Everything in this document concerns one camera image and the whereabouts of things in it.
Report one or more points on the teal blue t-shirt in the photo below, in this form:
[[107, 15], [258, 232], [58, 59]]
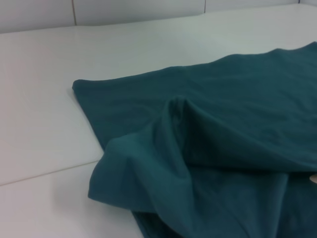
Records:
[[223, 99]]

